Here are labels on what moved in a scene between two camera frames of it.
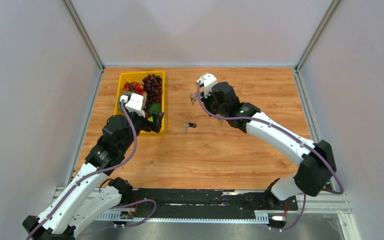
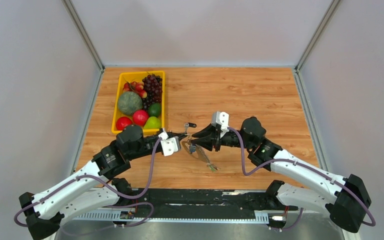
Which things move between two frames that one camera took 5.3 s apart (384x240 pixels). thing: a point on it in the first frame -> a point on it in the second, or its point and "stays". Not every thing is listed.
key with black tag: x=189 y=124 stays
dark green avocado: x=156 y=106 stays
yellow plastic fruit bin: x=125 y=76 stays
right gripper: x=206 y=100 -> x=207 y=142
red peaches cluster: x=134 y=86 stays
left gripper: x=155 y=125 -> x=180 y=135
